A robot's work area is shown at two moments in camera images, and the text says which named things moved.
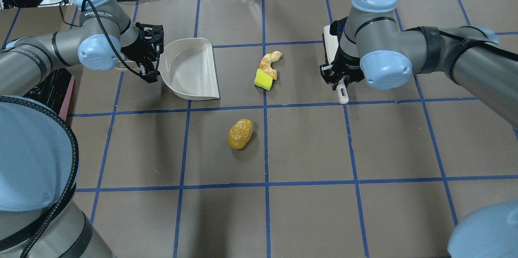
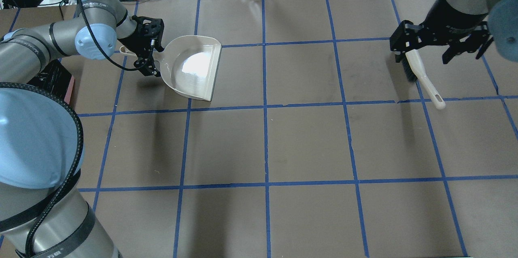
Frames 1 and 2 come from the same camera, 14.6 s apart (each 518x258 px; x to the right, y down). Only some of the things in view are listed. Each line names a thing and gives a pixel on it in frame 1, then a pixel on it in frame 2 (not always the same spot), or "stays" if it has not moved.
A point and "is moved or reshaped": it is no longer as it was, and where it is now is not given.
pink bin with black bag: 54,91 stays
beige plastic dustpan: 187,67 is moved or reshaped
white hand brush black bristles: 330,46 -> 414,72
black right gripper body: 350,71 -> 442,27
